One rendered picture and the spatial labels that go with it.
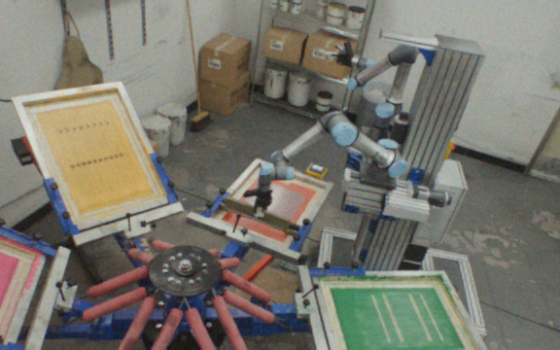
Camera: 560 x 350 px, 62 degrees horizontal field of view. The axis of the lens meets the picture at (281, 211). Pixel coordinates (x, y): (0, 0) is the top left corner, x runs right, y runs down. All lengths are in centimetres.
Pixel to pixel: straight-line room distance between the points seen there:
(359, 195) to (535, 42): 346
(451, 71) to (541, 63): 322
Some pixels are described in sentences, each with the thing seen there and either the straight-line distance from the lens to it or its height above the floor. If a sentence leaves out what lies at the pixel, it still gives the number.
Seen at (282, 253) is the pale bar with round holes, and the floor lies 104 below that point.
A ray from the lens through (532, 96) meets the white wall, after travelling 611.
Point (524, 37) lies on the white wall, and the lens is 591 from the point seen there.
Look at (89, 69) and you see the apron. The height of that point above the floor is 109.
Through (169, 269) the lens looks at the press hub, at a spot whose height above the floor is 131.
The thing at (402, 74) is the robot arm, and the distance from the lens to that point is 329.
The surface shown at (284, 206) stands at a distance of 299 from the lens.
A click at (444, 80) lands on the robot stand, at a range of 285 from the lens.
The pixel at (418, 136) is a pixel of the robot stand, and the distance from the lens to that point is 298.
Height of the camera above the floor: 276
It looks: 38 degrees down
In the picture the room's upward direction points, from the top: 10 degrees clockwise
